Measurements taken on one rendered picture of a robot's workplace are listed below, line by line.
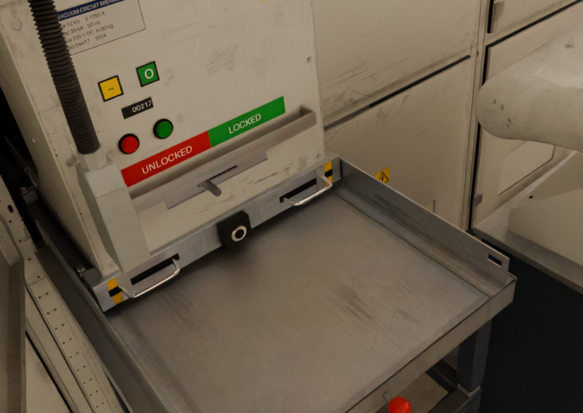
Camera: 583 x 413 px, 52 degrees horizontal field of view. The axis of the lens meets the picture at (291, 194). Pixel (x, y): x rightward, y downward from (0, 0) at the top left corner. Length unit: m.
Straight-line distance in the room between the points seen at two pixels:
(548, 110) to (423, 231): 0.30
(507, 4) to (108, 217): 1.43
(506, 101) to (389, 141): 0.66
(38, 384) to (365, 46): 1.10
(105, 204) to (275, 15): 0.42
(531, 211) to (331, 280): 0.44
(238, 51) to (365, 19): 0.58
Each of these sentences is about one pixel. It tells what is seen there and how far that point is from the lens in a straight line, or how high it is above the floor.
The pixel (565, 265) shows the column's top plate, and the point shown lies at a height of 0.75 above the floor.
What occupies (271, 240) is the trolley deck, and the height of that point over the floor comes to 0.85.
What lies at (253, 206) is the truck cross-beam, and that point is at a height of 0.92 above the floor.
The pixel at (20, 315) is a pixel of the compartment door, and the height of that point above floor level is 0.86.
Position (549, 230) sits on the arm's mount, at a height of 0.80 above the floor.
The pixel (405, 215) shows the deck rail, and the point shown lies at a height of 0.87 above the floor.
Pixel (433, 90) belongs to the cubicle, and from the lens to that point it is 1.81.
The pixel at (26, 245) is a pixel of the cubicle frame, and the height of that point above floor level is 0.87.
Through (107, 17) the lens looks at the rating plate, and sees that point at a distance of 0.89.
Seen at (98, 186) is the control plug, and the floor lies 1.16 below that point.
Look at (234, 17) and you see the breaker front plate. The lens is 0.99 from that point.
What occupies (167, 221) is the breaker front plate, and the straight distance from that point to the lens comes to 1.06.
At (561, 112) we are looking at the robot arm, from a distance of 1.02.
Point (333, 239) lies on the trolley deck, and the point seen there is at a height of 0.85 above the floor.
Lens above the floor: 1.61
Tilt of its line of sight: 37 degrees down
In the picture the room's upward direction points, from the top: 8 degrees counter-clockwise
